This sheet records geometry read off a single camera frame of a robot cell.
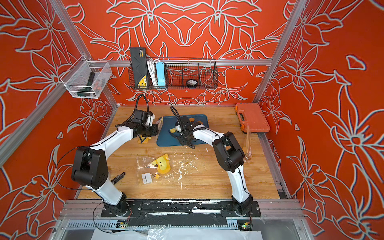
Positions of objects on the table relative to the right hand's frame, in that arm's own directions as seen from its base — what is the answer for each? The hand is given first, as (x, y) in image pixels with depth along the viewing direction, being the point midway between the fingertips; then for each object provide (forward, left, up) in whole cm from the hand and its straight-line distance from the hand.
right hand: (180, 139), depth 96 cm
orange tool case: (+19, -51, +1) cm, 55 cm away
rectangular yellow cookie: (+9, +6, -2) cm, 11 cm away
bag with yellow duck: (-21, +16, 0) cm, 26 cm away
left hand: (+2, +12, +8) cm, 15 cm away
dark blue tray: (+3, +10, -3) cm, 11 cm away
